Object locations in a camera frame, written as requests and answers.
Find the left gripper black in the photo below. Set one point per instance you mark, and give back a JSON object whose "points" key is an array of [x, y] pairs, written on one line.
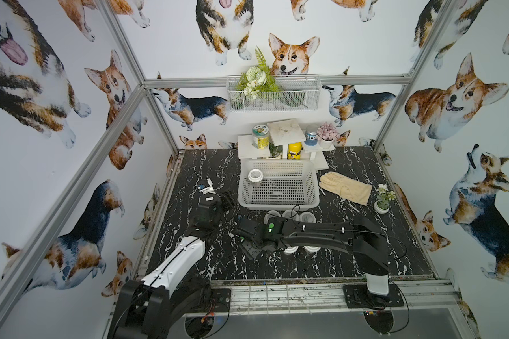
{"points": [[223, 201]]}

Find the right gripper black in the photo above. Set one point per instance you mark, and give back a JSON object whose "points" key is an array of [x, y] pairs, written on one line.
{"points": [[246, 229]]}

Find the yogurt cup front row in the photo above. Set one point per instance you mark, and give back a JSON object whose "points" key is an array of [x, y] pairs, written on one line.
{"points": [[311, 249], [290, 250]]}

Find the yogurt cup row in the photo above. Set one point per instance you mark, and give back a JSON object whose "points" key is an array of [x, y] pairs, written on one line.
{"points": [[255, 177], [271, 214], [291, 214], [290, 250], [307, 217], [311, 249]]}

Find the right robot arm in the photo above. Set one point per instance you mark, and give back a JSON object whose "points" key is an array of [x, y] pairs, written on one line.
{"points": [[358, 238]]}

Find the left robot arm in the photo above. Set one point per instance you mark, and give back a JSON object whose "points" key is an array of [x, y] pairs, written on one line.
{"points": [[148, 308]]}

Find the white plastic perforated basket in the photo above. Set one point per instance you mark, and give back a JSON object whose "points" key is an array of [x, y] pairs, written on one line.
{"points": [[286, 184]]}

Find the small green plant under shelf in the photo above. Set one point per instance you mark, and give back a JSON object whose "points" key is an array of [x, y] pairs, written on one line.
{"points": [[275, 151]]}

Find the yellow jar on shelf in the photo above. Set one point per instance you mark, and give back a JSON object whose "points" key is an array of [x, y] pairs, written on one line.
{"points": [[294, 151]]}

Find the beige work glove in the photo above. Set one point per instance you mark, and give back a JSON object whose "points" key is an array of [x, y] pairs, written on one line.
{"points": [[346, 188]]}

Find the white stepped display shelf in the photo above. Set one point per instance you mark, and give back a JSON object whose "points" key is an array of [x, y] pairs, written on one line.
{"points": [[284, 133]]}

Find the blue white small jar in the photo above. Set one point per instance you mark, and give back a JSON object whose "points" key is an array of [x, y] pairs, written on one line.
{"points": [[311, 135]]}

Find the pink flower pot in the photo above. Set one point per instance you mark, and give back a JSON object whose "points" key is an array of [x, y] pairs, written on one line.
{"points": [[327, 133]]}

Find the small potted white flower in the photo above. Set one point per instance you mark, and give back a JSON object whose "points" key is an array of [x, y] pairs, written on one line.
{"points": [[384, 197]]}

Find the green fern white flower bouquet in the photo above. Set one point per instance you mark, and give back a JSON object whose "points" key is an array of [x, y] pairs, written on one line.
{"points": [[257, 82]]}

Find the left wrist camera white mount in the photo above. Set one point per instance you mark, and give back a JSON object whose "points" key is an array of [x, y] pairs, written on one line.
{"points": [[206, 188]]}

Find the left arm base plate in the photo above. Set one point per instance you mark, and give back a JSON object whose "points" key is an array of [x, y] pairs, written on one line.
{"points": [[214, 301]]}

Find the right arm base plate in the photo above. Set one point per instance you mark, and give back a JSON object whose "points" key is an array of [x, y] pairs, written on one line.
{"points": [[358, 297]]}

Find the white wire wall basket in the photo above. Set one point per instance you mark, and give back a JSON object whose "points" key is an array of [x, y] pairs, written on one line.
{"points": [[296, 93]]}

